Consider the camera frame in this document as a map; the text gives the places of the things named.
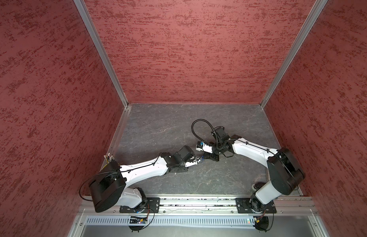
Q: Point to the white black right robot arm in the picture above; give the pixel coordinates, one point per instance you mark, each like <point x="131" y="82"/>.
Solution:
<point x="285" y="172"/>

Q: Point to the aluminium front rail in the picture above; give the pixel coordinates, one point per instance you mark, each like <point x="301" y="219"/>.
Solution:
<point x="225" y="205"/>

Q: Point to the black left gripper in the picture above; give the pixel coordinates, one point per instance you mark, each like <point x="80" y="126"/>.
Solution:
<point x="183" y="169"/>

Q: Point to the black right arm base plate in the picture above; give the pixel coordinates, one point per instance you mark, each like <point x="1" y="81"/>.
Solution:
<point x="245" y="206"/>

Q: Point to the white slotted cable duct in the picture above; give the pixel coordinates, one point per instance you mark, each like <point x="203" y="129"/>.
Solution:
<point x="180" y="221"/>

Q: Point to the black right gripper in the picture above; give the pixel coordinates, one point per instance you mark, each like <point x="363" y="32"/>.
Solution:
<point x="211" y="156"/>

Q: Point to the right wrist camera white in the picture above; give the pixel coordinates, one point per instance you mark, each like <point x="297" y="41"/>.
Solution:
<point x="203" y="147"/>

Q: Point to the aluminium corner frame post right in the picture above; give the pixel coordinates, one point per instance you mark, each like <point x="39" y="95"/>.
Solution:
<point x="308" y="24"/>

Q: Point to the aluminium corner frame post left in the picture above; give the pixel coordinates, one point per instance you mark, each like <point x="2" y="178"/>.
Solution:
<point x="88" y="22"/>

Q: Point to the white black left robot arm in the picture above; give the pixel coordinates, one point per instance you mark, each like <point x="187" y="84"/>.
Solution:
<point x="111" y="185"/>

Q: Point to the pencils in cup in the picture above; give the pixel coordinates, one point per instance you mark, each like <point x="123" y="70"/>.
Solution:
<point x="109" y="158"/>

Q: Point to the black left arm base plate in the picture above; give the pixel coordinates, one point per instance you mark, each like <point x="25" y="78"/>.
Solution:
<point x="147" y="205"/>

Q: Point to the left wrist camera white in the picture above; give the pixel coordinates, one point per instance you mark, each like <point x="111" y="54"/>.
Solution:
<point x="192" y="163"/>

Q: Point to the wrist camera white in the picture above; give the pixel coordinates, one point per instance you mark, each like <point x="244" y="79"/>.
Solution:
<point x="192" y="163"/>
<point x="203" y="147"/>

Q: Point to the aluminium corner frame post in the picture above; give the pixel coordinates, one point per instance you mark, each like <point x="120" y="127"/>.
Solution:
<point x="308" y="24"/>
<point x="88" y="22"/>

